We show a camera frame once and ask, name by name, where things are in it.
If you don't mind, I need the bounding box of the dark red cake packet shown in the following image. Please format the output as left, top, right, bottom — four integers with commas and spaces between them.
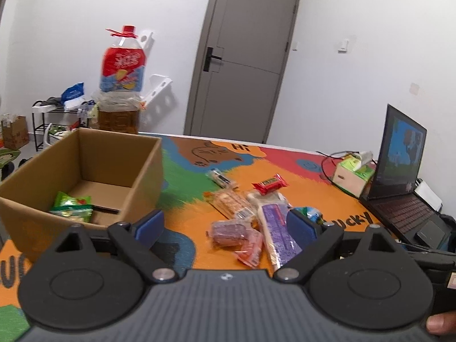
206, 220, 252, 248

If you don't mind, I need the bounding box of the green printed rug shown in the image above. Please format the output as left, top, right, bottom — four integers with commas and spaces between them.
0, 148, 22, 172

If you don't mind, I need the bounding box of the large bottle with red label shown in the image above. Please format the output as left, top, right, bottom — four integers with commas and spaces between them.
93, 25, 148, 135

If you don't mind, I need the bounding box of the green tissue box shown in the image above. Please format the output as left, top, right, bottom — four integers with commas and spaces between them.
333, 150, 375, 198

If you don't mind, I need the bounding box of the black door handle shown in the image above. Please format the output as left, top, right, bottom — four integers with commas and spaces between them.
203, 46, 224, 74

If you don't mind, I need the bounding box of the red candy packet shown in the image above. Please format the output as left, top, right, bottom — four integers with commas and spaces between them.
252, 173, 289, 196

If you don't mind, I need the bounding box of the black laptop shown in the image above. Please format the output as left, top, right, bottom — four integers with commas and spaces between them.
359, 104, 449, 248

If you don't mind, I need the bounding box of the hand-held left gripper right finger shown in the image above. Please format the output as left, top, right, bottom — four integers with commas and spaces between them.
272, 208, 398, 283

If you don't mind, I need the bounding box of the white perforated bracket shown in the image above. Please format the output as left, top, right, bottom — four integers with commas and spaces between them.
137, 30, 154, 55
142, 75, 172, 109

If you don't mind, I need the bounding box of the black cable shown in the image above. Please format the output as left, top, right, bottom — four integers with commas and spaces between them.
321, 150, 360, 186

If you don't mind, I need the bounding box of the clear packet with black bar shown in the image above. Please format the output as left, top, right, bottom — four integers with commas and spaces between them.
207, 168, 239, 189

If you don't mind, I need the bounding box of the grey door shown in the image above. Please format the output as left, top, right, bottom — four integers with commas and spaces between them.
183, 0, 302, 145

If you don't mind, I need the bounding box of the green snack packet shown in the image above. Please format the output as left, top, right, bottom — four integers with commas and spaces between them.
49, 191, 94, 223

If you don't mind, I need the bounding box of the brown cardboard box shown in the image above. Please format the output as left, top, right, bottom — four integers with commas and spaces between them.
0, 127, 164, 264

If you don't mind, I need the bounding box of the black metal rack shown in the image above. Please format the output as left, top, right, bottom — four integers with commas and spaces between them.
31, 100, 89, 150

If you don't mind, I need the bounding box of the blue-green snack packet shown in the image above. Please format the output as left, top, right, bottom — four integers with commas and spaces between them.
297, 206, 325, 226

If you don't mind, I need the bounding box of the purple wafer packet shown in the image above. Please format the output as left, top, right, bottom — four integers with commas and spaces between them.
255, 199, 303, 271

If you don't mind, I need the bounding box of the orange cracker packet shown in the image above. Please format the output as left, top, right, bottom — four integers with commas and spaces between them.
203, 189, 256, 221

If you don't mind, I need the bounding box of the blue plastic bag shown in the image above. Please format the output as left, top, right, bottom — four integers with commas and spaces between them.
60, 83, 86, 110

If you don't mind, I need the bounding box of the person's right hand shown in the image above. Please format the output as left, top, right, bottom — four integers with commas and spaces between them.
426, 311, 456, 336

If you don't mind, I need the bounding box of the colourful printed table mat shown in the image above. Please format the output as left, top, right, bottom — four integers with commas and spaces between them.
0, 133, 442, 342

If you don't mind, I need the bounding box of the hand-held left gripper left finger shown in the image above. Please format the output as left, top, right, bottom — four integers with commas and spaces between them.
53, 209, 179, 284

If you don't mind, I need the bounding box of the pale beige snack packet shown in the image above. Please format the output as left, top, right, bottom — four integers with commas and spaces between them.
247, 191, 287, 210

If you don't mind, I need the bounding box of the small cardboard carton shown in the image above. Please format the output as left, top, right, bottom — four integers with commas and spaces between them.
2, 115, 30, 150

